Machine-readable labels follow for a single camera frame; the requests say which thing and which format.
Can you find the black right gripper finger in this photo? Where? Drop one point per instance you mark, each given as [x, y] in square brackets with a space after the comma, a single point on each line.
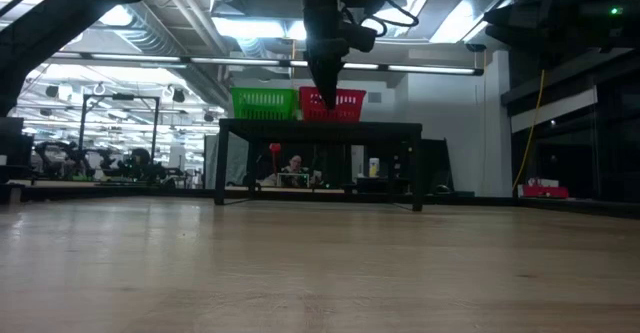
[525, 23]

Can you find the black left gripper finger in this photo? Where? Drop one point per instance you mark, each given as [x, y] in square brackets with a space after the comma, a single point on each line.
[327, 78]

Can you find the red plastic basket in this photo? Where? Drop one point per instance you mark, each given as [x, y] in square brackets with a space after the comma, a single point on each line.
[352, 105]

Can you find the green plastic basket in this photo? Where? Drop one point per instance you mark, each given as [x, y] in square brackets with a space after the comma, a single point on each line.
[262, 104]

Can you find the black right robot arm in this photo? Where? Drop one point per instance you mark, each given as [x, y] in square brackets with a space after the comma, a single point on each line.
[627, 23]

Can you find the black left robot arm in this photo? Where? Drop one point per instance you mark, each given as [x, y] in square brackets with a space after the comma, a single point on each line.
[60, 28]

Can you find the black mesh metal shelf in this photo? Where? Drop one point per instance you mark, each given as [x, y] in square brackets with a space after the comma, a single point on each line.
[370, 130]

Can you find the red round object on pole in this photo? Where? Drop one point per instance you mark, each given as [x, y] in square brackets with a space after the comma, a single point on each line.
[275, 148]

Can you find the person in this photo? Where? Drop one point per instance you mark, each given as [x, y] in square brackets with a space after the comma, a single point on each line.
[140, 157]
[295, 165]

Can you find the long ceiling light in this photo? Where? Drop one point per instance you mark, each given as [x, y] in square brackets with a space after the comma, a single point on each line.
[430, 69]
[235, 61]
[135, 58]

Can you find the white bottle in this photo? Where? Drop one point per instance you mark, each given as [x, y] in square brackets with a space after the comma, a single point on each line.
[374, 168]

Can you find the red box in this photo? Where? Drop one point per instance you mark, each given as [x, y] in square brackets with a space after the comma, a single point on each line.
[545, 192]

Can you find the dark monitor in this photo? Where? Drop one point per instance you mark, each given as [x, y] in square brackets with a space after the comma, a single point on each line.
[12, 148]

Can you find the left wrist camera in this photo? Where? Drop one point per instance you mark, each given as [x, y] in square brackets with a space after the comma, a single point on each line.
[361, 37]

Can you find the wall vent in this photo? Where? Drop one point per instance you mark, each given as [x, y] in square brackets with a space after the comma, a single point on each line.
[375, 98]

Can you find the dome security camera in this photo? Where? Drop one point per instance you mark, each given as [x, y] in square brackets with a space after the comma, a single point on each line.
[475, 48]

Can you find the black metal table frame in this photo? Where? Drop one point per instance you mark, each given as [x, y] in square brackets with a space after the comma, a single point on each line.
[575, 207]

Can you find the black metal rig frame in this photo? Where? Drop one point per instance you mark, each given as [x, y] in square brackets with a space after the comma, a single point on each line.
[82, 133]

